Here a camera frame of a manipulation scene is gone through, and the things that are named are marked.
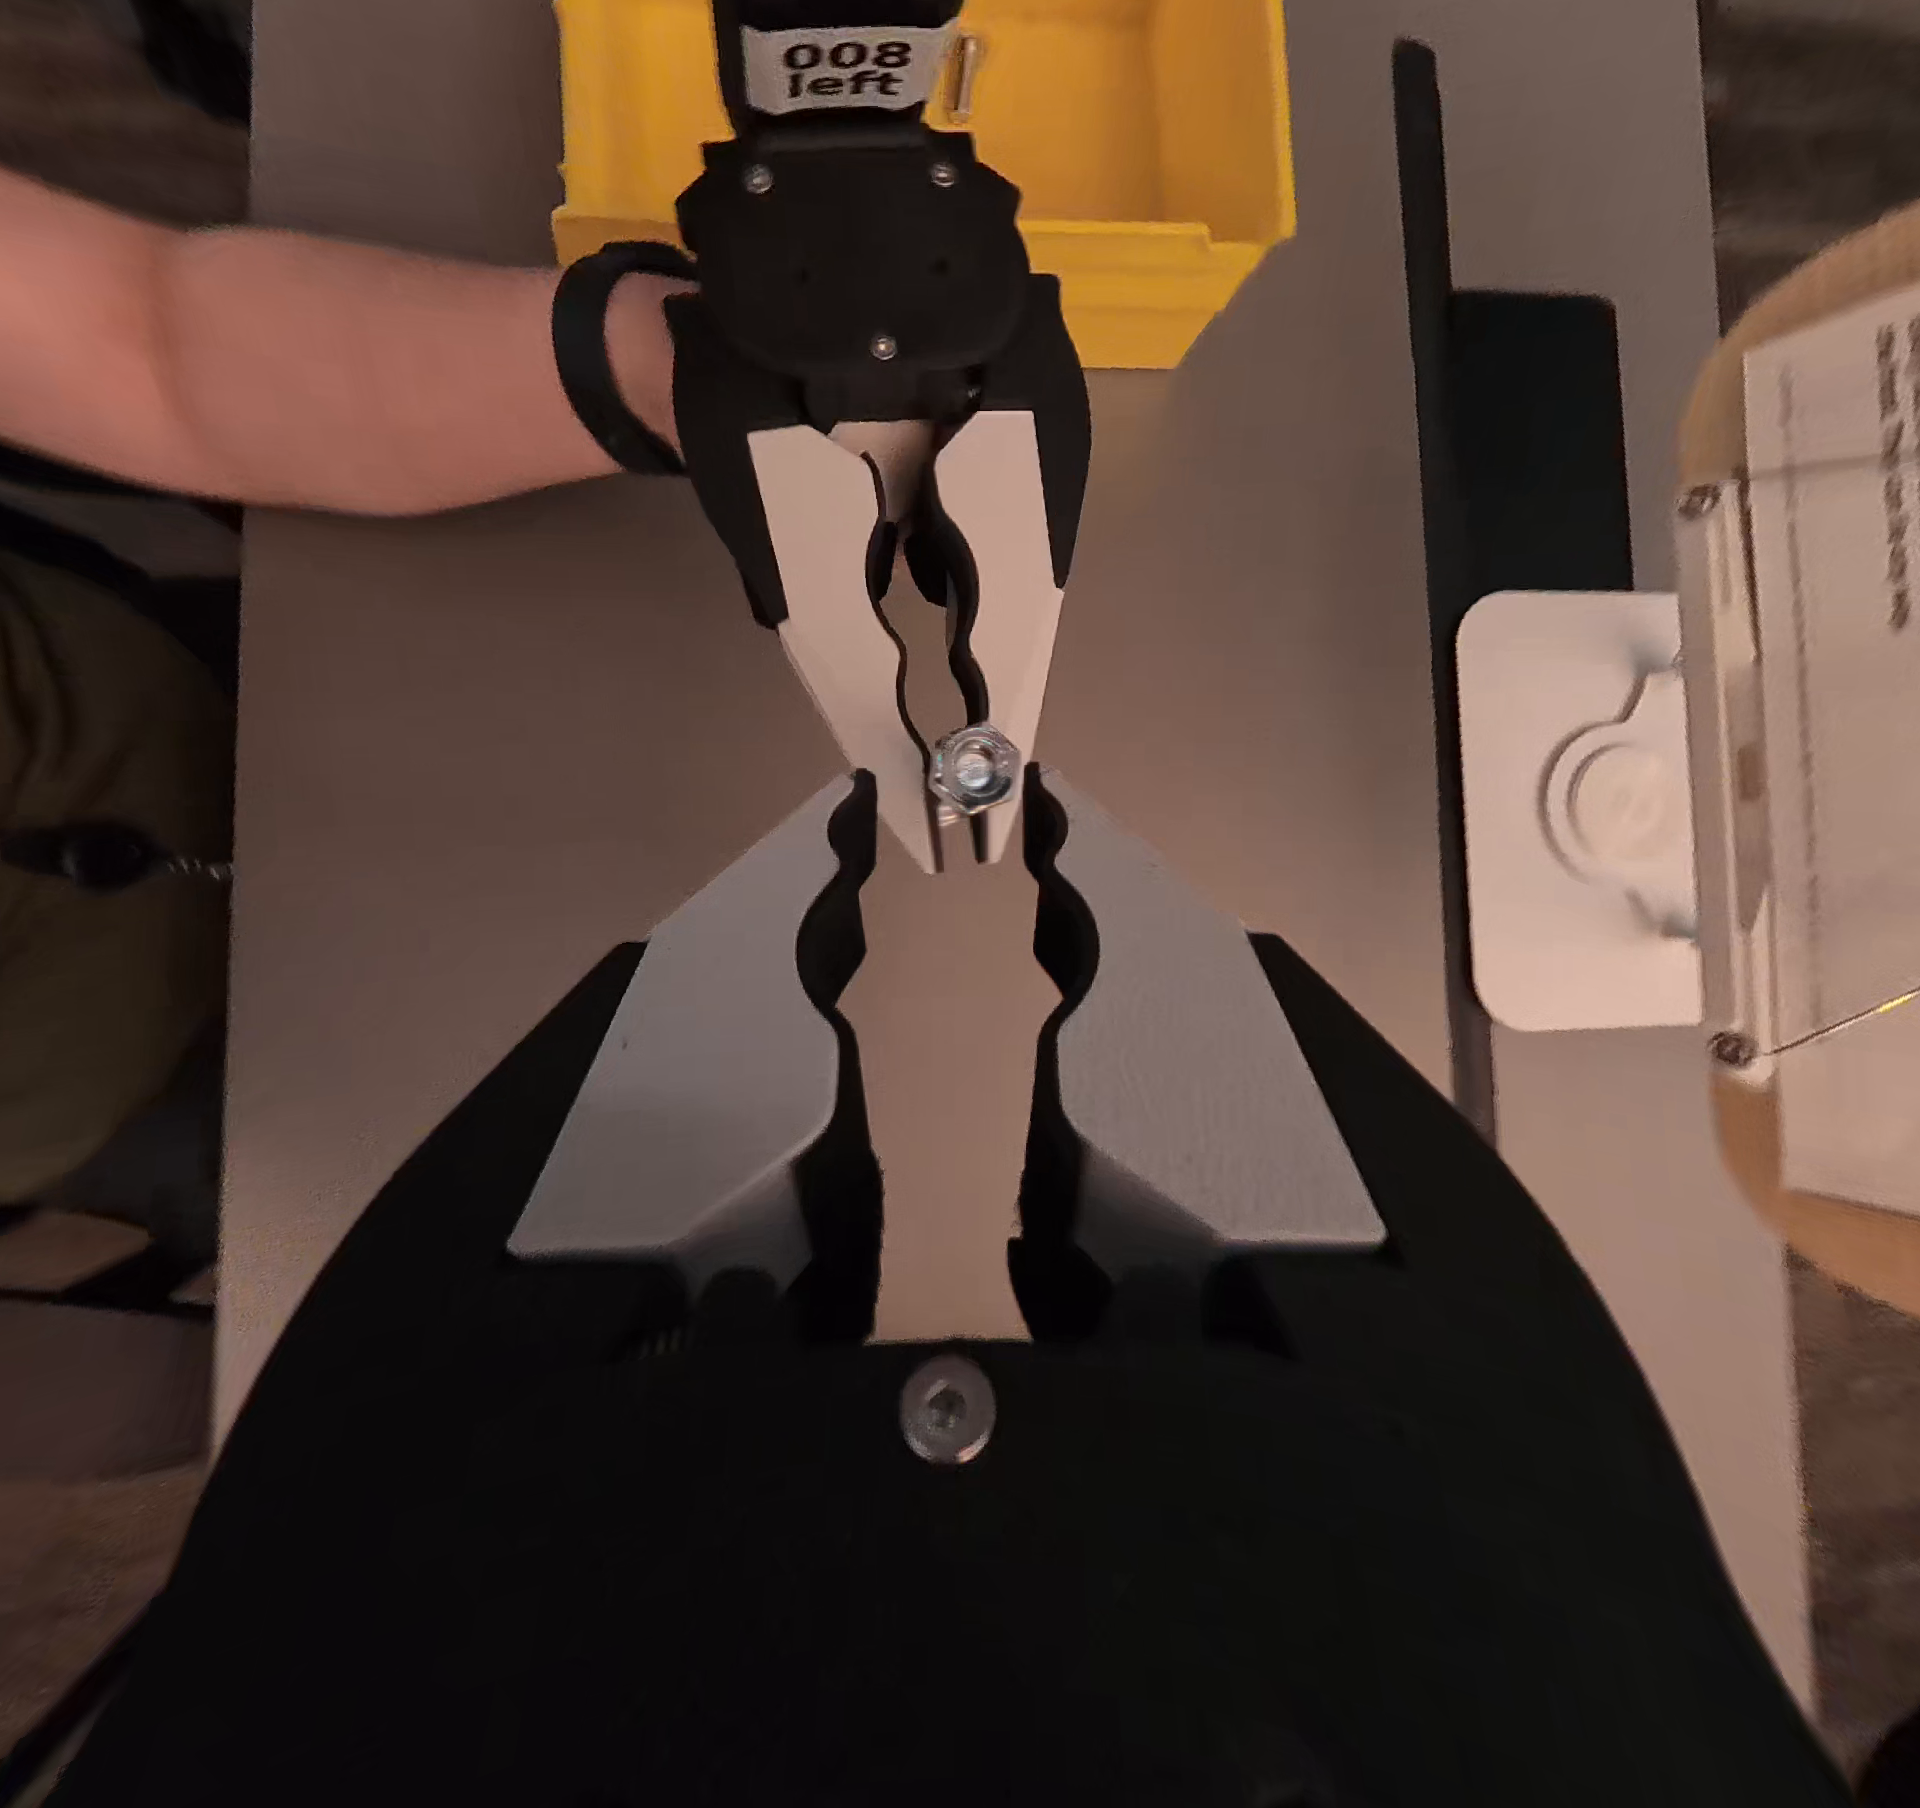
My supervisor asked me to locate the white instruction sheet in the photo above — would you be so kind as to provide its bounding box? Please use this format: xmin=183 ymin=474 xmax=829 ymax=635
xmin=1741 ymin=289 xmax=1920 ymax=1223

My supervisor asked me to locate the white page ledge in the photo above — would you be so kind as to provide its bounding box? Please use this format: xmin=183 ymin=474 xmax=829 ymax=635
xmin=1667 ymin=477 xmax=1785 ymax=1088

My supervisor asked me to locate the black table strip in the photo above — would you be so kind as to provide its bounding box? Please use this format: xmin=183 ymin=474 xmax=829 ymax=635
xmin=1389 ymin=36 xmax=1505 ymax=1147

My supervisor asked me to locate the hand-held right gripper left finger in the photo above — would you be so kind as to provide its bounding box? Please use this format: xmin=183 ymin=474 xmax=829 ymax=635
xmin=506 ymin=771 xmax=881 ymax=1341

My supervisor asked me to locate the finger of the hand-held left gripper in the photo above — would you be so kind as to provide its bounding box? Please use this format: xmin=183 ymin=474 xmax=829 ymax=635
xmin=899 ymin=406 xmax=1062 ymax=869
xmin=746 ymin=422 xmax=950 ymax=878

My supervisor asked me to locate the white stand base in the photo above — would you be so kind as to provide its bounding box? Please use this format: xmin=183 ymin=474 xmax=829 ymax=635
xmin=1451 ymin=587 xmax=1712 ymax=1037

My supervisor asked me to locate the yellow plastic bin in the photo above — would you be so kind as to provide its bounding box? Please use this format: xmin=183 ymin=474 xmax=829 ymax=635
xmin=551 ymin=0 xmax=1300 ymax=373

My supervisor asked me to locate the instruction sheet on wooden board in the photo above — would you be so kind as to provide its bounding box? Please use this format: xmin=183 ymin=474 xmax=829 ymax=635
xmin=1675 ymin=195 xmax=1920 ymax=1318

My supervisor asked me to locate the person's olive shirt torso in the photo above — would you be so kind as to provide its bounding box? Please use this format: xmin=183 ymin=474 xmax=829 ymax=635
xmin=0 ymin=548 xmax=245 ymax=1212

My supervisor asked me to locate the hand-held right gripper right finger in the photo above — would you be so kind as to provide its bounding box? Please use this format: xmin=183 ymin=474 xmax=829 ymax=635
xmin=1007 ymin=765 xmax=1386 ymax=1341

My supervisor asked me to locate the person's left forearm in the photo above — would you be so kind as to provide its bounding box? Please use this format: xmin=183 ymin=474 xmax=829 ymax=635
xmin=0 ymin=164 xmax=690 ymax=520

